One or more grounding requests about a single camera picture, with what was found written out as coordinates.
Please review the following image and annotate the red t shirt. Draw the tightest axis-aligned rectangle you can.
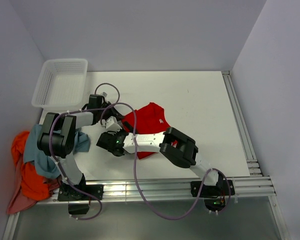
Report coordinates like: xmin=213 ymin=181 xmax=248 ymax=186
xmin=121 ymin=102 xmax=171 ymax=160

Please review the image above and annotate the blue grey t shirt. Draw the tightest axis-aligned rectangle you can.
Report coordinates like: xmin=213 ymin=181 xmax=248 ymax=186
xmin=22 ymin=123 xmax=92 ymax=180

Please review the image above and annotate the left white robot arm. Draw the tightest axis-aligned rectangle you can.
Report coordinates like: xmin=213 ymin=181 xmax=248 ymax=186
xmin=37 ymin=94 xmax=124 ymax=200

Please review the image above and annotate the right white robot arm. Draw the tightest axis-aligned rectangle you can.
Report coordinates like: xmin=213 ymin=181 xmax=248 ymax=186
xmin=96 ymin=127 xmax=224 ymax=195

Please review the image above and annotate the white plastic perforated basket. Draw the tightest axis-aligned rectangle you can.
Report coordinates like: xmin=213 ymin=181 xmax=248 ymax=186
xmin=31 ymin=58 xmax=88 ymax=111

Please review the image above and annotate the orange t shirt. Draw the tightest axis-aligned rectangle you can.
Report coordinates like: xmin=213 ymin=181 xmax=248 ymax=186
xmin=11 ymin=131 xmax=60 ymax=202

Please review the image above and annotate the pink t shirt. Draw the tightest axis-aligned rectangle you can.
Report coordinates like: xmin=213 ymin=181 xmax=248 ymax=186
xmin=6 ymin=157 xmax=61 ymax=215

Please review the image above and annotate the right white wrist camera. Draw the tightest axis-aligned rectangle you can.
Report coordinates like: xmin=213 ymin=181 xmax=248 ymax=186
xmin=100 ymin=116 xmax=123 ymax=134

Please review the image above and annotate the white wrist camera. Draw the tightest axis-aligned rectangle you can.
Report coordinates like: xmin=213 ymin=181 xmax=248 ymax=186
xmin=101 ymin=92 xmax=108 ymax=98
xmin=100 ymin=116 xmax=123 ymax=134

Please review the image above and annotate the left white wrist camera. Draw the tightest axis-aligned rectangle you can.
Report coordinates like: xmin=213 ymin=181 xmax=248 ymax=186
xmin=101 ymin=92 xmax=108 ymax=98

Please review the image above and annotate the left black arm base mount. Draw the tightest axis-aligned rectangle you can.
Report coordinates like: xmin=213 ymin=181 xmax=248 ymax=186
xmin=57 ymin=184 xmax=105 ymax=216

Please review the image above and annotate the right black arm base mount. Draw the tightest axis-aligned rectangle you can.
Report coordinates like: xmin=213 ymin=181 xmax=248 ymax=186
xmin=199 ymin=180 xmax=236 ymax=212

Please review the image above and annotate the aluminium right side rail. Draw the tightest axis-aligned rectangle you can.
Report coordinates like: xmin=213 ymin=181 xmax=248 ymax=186
xmin=221 ymin=71 xmax=263 ymax=177

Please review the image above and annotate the aluminium front rail frame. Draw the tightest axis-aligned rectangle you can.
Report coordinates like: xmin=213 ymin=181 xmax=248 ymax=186
xmin=2 ymin=176 xmax=277 ymax=240

